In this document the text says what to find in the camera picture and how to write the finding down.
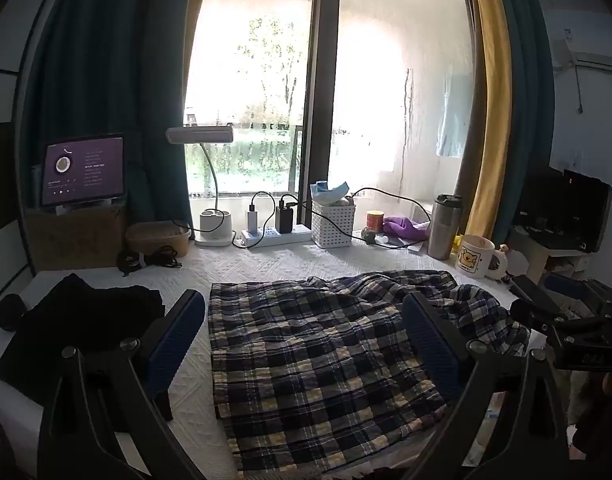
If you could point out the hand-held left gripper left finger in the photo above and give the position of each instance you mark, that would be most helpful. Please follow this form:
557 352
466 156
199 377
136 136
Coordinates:
178 335

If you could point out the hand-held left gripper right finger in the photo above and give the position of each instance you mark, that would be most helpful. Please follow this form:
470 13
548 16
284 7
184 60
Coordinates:
428 340

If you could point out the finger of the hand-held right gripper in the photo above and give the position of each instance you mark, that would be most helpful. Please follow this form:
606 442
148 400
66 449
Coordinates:
531 317
561 284

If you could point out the white side shelf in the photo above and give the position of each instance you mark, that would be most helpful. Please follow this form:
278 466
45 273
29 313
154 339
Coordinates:
536 255

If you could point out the white textured bedspread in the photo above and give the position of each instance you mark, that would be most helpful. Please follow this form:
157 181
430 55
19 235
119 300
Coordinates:
195 400

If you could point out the black monitor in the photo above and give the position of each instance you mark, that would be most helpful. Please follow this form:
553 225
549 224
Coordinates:
561 205

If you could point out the white cartoon mug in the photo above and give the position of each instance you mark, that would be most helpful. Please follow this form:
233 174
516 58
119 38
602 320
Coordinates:
473 257

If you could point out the woven basket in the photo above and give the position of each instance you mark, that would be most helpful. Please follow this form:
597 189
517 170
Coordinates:
158 237

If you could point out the black folded clothes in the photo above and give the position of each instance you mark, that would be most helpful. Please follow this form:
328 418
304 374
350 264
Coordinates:
70 325

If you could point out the steel tumbler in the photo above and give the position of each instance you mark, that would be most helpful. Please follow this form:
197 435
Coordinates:
443 230

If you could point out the purple cloth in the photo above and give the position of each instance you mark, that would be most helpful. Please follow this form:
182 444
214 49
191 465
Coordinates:
406 227

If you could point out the white desk lamp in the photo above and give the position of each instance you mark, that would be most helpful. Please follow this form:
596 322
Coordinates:
213 225

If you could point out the white charger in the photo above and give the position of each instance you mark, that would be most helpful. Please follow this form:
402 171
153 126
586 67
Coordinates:
252 221

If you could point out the cardboard box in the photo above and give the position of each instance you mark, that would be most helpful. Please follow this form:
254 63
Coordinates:
75 237

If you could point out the white power strip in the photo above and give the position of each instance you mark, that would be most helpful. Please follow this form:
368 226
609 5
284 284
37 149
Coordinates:
281 236

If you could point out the white perforated basket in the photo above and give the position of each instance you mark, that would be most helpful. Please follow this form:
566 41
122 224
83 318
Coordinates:
333 225

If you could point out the black charger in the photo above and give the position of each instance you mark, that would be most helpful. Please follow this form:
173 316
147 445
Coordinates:
284 217

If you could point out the white tablet stand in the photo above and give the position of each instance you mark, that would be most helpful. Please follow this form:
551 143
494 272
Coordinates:
85 206

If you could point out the black round object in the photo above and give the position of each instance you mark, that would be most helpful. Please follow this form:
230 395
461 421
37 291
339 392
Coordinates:
10 312

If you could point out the blue face mask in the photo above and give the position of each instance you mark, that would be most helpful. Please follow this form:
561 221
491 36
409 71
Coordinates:
328 192

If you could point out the yellow and teal curtain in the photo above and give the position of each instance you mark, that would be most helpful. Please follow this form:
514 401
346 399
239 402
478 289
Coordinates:
496 110

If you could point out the tablet with purple screen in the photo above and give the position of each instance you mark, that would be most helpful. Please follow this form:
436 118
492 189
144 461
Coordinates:
83 170

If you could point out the white air conditioner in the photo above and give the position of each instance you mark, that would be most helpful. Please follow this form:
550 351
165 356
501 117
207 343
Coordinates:
596 52

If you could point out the window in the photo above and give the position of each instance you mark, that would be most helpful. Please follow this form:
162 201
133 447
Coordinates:
321 85

